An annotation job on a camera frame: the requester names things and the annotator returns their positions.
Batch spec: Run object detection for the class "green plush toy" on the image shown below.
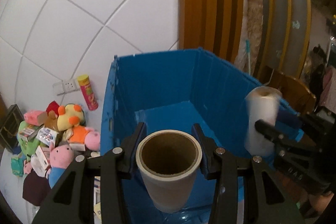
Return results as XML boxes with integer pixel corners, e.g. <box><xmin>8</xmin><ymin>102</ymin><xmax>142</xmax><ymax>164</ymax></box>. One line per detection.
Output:
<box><xmin>17</xmin><ymin>121</ymin><xmax>41</xmax><ymax>162</ymax></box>

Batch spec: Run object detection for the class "yellow orange duck plush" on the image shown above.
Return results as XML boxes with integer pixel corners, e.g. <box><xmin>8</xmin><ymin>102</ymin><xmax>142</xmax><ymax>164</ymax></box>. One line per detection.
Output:
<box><xmin>57</xmin><ymin>103</ymin><xmax>85</xmax><ymax>131</ymax></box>

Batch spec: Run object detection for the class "white pink carton box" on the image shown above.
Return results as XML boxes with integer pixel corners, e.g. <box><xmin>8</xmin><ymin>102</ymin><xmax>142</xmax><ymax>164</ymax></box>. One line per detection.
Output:
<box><xmin>35</xmin><ymin>145</ymin><xmax>50</xmax><ymax>170</ymax></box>

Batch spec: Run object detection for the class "pink yellow snack canister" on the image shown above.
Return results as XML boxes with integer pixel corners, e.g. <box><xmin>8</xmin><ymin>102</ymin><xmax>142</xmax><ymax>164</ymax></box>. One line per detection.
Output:
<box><xmin>77</xmin><ymin>75</ymin><xmax>98</xmax><ymax>111</ymax></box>

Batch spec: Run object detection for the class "wooden chair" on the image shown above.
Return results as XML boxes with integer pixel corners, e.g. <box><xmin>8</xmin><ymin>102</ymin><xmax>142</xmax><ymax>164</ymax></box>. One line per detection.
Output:
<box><xmin>260</xmin><ymin>66</ymin><xmax>316</xmax><ymax>114</ymax></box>

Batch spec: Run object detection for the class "teal wet wipes pack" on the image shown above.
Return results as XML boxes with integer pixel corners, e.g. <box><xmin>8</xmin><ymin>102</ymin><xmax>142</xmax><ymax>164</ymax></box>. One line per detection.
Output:
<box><xmin>11</xmin><ymin>157</ymin><xmax>24</xmax><ymax>177</ymax></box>

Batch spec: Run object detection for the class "blue plastic storage crate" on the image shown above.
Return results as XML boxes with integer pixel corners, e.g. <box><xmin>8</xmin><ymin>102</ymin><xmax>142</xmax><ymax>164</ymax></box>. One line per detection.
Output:
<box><xmin>101</xmin><ymin>49</ymin><xmax>303</xmax><ymax>223</ymax></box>

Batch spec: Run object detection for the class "brown bear plush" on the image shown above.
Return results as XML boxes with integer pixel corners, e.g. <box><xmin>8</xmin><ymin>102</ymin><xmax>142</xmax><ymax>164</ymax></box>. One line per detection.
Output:
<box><xmin>44</xmin><ymin>110</ymin><xmax>59</xmax><ymax>132</ymax></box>

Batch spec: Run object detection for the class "pink tissue pack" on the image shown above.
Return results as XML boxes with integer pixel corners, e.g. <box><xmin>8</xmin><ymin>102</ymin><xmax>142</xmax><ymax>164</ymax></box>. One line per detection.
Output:
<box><xmin>23</xmin><ymin>110</ymin><xmax>48</xmax><ymax>126</ymax></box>

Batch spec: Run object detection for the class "beige tape roll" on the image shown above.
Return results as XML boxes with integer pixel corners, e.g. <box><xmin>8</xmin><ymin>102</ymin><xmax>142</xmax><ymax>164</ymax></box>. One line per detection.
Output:
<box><xmin>135</xmin><ymin>130</ymin><xmax>203</xmax><ymax>213</ymax></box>

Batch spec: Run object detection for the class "white plastic film roll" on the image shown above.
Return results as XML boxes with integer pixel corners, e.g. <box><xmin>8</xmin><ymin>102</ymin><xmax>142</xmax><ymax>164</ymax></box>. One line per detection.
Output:
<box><xmin>244</xmin><ymin>86</ymin><xmax>283</xmax><ymax>158</ymax></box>

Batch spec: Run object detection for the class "black gift box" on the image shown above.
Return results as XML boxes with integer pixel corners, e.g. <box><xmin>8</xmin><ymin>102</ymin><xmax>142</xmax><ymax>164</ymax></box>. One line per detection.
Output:
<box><xmin>0</xmin><ymin>104</ymin><xmax>24</xmax><ymax>152</ymax></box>

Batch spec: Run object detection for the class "white blue sachet pack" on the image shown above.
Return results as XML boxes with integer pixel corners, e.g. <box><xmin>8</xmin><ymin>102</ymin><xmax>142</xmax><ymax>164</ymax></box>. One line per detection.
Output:
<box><xmin>37</xmin><ymin>127</ymin><xmax>59</xmax><ymax>146</ymax></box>

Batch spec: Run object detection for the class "dark maroon cloth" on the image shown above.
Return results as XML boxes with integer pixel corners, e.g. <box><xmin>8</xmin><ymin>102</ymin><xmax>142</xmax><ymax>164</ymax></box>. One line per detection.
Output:
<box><xmin>22</xmin><ymin>170</ymin><xmax>51</xmax><ymax>206</ymax></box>

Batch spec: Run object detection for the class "pink pig plush blue shirt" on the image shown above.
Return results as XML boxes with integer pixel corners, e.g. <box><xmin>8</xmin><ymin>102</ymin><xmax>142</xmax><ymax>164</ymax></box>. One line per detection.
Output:
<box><xmin>46</xmin><ymin>143</ymin><xmax>74</xmax><ymax>189</ymax></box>

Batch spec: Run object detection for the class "white wall socket panel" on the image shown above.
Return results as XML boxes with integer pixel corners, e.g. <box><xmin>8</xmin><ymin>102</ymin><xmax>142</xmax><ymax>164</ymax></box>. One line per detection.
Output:
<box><xmin>52</xmin><ymin>79</ymin><xmax>79</xmax><ymax>96</ymax></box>

